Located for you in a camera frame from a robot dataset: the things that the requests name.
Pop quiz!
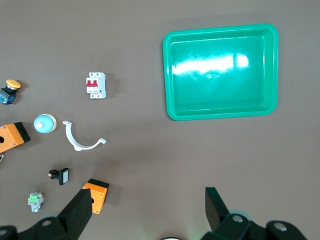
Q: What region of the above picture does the blue dome buzzer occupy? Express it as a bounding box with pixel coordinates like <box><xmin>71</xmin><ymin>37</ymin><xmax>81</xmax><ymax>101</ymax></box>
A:
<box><xmin>33</xmin><ymin>113</ymin><xmax>57</xmax><ymax>135</ymax></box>

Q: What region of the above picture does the orange button box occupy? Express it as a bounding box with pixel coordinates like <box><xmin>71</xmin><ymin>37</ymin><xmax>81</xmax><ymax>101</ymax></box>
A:
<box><xmin>0</xmin><ymin>121</ymin><xmax>32</xmax><ymax>154</ymax></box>
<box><xmin>81</xmin><ymin>178</ymin><xmax>110</xmax><ymax>215</ymax></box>

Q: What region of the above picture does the brown table mat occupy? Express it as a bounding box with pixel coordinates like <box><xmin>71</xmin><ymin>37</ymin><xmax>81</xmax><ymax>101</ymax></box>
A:
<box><xmin>0</xmin><ymin>0</ymin><xmax>320</xmax><ymax>240</ymax></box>

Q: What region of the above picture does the white red circuit breaker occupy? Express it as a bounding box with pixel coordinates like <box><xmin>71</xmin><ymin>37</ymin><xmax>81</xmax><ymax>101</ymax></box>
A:
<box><xmin>85</xmin><ymin>72</ymin><xmax>107</xmax><ymax>100</ymax></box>

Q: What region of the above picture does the yellow mushroom push button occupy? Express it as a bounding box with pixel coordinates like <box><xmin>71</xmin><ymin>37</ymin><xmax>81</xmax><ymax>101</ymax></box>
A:
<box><xmin>0</xmin><ymin>79</ymin><xmax>22</xmax><ymax>105</ymax></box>

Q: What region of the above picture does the green plastic tray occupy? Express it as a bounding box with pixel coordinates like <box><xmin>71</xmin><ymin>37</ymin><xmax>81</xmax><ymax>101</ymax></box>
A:
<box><xmin>161</xmin><ymin>23</ymin><xmax>279</xmax><ymax>122</ymax></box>

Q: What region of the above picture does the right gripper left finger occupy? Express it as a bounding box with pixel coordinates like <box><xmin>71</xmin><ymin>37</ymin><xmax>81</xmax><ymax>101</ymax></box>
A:
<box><xmin>0</xmin><ymin>188</ymin><xmax>93</xmax><ymax>240</ymax></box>

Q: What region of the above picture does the black square push button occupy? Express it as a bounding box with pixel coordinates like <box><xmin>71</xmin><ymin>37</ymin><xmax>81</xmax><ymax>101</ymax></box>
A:
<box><xmin>48</xmin><ymin>167</ymin><xmax>70</xmax><ymax>186</ymax></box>

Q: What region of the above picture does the green white selector switch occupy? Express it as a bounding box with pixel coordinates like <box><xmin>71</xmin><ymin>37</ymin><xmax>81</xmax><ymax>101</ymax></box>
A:
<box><xmin>27</xmin><ymin>191</ymin><xmax>45</xmax><ymax>213</ymax></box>

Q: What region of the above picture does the small white curved bracket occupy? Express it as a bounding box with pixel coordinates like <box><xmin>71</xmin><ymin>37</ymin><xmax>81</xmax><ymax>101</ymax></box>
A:
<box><xmin>62</xmin><ymin>120</ymin><xmax>108</xmax><ymax>152</ymax></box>

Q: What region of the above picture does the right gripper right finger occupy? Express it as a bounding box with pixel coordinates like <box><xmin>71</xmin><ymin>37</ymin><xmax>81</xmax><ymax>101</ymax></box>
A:
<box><xmin>199</xmin><ymin>186</ymin><xmax>309</xmax><ymax>240</ymax></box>

